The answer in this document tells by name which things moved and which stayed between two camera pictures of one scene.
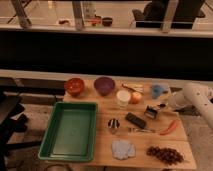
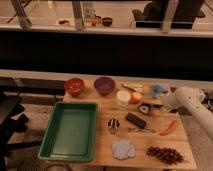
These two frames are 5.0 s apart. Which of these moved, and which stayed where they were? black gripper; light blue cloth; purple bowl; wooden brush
Moved: black gripper
Stayed: purple bowl; wooden brush; light blue cloth
